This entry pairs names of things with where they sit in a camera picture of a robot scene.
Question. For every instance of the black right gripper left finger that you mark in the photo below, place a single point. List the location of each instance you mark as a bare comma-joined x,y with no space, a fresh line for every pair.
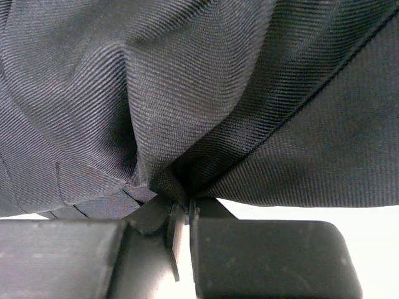
128,258

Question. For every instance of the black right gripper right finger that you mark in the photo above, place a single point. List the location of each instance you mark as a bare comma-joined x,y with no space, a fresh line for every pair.
233,258

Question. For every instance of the black pleated skirt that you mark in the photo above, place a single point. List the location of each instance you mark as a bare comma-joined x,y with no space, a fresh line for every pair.
105,104

